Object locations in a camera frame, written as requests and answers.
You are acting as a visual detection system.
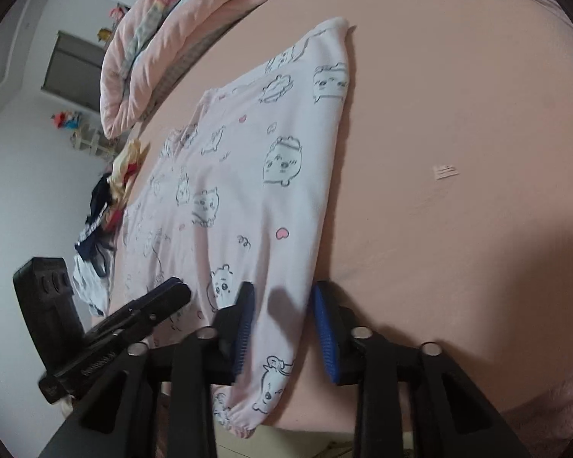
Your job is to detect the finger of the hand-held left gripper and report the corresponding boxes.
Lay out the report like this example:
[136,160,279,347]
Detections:
[88,296,192,342]
[124,277,192,318]

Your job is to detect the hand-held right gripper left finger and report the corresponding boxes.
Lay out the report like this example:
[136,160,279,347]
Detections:
[38,281,257,458]

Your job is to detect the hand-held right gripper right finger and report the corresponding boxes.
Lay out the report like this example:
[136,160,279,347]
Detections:
[312,281,536,458]

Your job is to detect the pink cartoon print pants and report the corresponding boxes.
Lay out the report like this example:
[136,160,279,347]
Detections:
[119,16,350,440]

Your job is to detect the white garment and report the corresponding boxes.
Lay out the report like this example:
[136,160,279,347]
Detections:
[71,253,115,318]

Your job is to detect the navy garment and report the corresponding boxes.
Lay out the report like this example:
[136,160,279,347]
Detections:
[74,174,125,277]

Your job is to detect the yellow and red garment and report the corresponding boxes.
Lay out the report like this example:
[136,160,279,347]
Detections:
[106,139,150,211]

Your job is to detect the white shelf rack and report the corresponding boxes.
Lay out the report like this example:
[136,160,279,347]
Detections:
[71,124,125,160]

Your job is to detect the red hat plush toy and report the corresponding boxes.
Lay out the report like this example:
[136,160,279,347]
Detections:
[52,111,83,131]

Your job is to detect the pink folded quilt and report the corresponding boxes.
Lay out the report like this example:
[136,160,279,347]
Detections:
[99,0,311,138]

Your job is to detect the dark grey door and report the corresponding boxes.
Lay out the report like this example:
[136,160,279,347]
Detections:
[40,31,110,111]

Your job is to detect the pink round bed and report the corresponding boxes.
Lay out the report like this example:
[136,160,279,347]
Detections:
[110,0,573,440]

